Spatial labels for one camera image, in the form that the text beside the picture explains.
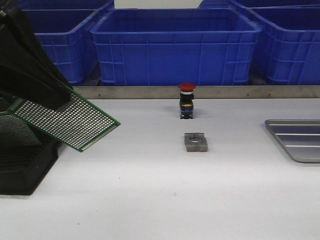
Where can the silver metal tray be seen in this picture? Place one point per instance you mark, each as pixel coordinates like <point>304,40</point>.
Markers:
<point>300,138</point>

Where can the blue crate back right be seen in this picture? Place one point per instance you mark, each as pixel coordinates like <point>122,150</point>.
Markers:
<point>249,4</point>

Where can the green perforated board middle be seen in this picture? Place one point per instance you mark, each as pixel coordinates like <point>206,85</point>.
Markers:
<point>14,132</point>

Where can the grey metal clamp block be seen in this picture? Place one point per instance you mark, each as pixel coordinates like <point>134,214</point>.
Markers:
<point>195,142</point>

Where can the steel table edge rail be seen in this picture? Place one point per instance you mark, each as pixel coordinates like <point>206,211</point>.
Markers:
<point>201,92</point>

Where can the blue plastic crate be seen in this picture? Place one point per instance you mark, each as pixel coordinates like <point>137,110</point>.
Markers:
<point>167,47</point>
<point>288,47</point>
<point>65,36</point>

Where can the blue crate back left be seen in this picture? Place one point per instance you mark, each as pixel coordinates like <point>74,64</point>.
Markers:
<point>65,4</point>

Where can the green perforated board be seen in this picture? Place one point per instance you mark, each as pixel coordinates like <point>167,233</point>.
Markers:
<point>14,132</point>
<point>78,123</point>

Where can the blue plastic crate centre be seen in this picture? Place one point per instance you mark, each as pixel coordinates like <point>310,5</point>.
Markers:
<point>167,47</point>

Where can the blue plastic crate left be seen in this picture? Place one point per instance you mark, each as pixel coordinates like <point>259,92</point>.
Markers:
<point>65,36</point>

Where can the green perforated board front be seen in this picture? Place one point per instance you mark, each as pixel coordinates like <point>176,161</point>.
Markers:
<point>78,123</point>

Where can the red emergency stop button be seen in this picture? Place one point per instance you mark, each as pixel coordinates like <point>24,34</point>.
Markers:
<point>186,100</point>

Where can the blue plastic crate right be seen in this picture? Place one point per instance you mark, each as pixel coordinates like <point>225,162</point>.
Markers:
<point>288,47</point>

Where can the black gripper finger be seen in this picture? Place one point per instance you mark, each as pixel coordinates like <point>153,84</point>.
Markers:
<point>26,71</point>

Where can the black slotted board rack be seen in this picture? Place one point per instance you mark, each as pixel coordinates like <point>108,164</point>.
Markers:
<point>23,168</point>

